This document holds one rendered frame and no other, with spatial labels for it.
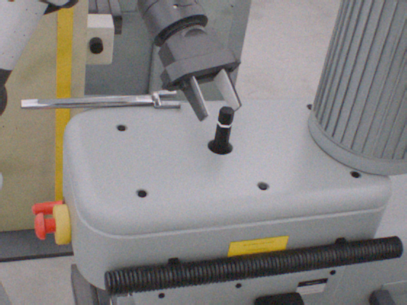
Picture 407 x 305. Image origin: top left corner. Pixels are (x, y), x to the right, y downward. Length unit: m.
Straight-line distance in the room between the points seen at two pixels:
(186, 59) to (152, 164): 0.15
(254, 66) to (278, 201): 4.03
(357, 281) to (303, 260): 0.21
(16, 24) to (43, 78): 1.68
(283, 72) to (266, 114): 3.87
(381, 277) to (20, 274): 2.35
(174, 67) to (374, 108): 0.28
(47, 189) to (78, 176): 2.38
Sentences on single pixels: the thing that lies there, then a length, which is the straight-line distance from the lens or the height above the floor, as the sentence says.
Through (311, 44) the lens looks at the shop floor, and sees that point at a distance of 5.44.
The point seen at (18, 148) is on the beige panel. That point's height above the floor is 0.54.
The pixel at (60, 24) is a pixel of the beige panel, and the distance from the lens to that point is 2.85.
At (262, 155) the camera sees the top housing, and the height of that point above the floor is 1.89.
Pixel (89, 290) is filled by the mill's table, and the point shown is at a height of 0.94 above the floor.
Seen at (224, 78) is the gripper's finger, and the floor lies 1.97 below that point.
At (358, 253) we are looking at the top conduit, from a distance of 1.07.
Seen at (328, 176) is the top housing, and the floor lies 1.89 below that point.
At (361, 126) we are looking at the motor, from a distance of 1.03.
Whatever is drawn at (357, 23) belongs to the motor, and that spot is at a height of 2.10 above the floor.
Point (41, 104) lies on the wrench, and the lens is 1.09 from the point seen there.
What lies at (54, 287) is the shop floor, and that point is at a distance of 3.31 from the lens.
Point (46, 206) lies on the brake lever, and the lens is 1.19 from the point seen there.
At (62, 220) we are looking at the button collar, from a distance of 1.06.
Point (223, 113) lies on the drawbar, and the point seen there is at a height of 1.96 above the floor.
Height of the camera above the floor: 2.52
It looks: 38 degrees down
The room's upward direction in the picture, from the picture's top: 10 degrees clockwise
